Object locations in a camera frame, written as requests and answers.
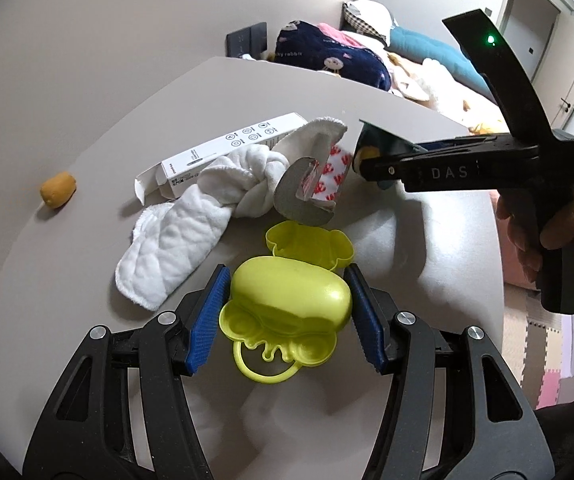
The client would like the white quilted cloth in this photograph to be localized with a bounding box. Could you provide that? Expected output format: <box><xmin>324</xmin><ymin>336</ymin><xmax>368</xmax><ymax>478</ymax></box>
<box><xmin>115</xmin><ymin>116</ymin><xmax>349</xmax><ymax>310</ymax></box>

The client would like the teal cushion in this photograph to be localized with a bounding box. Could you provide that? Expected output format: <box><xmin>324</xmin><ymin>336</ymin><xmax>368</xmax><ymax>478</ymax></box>
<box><xmin>389</xmin><ymin>26</ymin><xmax>498</xmax><ymax>103</ymax></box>

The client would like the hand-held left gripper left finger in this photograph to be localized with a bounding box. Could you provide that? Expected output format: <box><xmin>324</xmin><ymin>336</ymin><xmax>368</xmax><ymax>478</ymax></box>
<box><xmin>22</xmin><ymin>263</ymin><xmax>233</xmax><ymax>480</ymax></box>

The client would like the lime frog toy mold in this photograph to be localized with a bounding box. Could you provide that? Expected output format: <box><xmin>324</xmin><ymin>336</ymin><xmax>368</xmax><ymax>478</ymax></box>
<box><xmin>218</xmin><ymin>256</ymin><xmax>353</xmax><ymax>385</ymax></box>

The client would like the yellow toy mold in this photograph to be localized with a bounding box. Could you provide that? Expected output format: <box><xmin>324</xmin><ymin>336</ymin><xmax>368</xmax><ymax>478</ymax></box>
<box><xmin>265</xmin><ymin>220</ymin><xmax>356</xmax><ymax>273</ymax></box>

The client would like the foam puzzle floor mat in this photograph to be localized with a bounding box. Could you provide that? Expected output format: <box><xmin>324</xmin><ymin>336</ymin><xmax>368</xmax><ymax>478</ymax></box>
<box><xmin>504</xmin><ymin>285</ymin><xmax>574</xmax><ymax>411</ymax></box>

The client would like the small orange sponge toy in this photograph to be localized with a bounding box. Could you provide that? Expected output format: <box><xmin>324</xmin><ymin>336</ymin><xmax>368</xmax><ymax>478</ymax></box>
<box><xmin>40</xmin><ymin>171</ymin><xmax>78</xmax><ymax>209</ymax></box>

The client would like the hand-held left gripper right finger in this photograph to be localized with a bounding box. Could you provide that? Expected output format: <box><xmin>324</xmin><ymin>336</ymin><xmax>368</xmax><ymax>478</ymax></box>
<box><xmin>343</xmin><ymin>263</ymin><xmax>555</xmax><ymax>480</ymax></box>

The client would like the dark wall socket panel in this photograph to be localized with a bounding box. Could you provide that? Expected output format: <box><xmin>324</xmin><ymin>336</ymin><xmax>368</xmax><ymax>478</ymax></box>
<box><xmin>251</xmin><ymin>21</ymin><xmax>268</xmax><ymax>56</ymax></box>
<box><xmin>226</xmin><ymin>27</ymin><xmax>253</xmax><ymax>58</ymax></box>

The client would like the navy printed blanket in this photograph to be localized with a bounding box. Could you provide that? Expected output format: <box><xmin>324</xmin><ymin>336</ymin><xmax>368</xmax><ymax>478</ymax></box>
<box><xmin>273</xmin><ymin>20</ymin><xmax>393</xmax><ymax>92</ymax></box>

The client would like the long white cardboard box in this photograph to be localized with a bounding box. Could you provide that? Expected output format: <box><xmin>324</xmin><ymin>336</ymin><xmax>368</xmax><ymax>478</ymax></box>
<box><xmin>134</xmin><ymin>112</ymin><xmax>308</xmax><ymax>206</ymax></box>

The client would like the white goose plush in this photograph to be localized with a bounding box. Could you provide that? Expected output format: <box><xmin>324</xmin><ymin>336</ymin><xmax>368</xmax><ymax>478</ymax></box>
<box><xmin>397</xmin><ymin>57</ymin><xmax>468</xmax><ymax>111</ymax></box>

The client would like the checked pillow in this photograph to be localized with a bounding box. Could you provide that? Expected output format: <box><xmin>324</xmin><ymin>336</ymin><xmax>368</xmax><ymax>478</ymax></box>
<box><xmin>342</xmin><ymin>0</ymin><xmax>398</xmax><ymax>41</ymax></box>

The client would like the pink cloth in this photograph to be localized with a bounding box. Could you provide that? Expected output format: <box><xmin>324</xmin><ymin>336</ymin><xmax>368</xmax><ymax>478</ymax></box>
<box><xmin>317</xmin><ymin>22</ymin><xmax>385</xmax><ymax>53</ymax></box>

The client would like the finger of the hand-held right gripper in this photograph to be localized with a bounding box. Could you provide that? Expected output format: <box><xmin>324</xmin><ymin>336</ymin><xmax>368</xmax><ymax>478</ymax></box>
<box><xmin>418</xmin><ymin>135</ymin><xmax>499</xmax><ymax>154</ymax></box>
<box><xmin>354</xmin><ymin>157</ymin><xmax>409</xmax><ymax>192</ymax></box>

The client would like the dark open doorway door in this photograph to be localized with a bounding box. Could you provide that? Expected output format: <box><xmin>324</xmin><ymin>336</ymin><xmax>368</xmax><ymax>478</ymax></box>
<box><xmin>497</xmin><ymin>0</ymin><xmax>574</xmax><ymax>81</ymax></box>

